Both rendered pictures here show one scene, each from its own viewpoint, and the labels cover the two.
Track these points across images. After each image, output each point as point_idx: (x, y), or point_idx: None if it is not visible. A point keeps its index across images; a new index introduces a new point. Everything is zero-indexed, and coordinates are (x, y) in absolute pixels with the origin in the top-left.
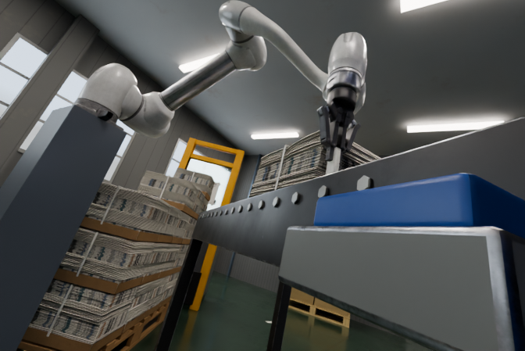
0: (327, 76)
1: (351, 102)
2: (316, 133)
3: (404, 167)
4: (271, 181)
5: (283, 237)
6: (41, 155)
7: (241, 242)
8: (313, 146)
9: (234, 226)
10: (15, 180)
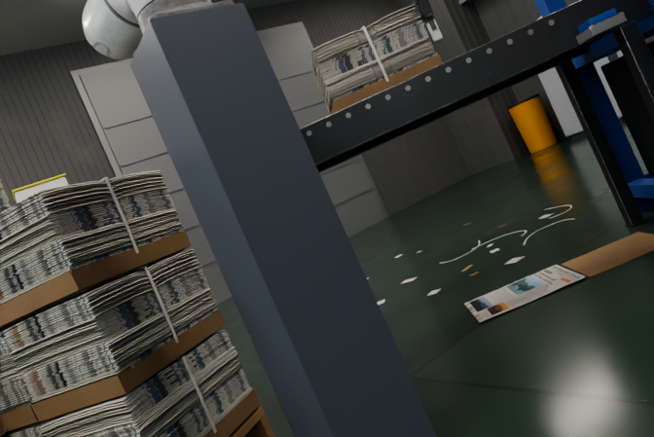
0: None
1: None
2: (404, 10)
3: (563, 14)
4: (366, 66)
5: (511, 61)
6: (281, 91)
7: (459, 91)
8: (409, 21)
9: (429, 92)
10: (259, 145)
